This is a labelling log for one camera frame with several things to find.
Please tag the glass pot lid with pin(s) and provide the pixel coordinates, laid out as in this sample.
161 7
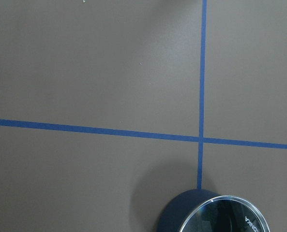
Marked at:
225 214

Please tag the dark blue saucepan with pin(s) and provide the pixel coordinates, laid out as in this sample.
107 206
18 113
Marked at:
178 208

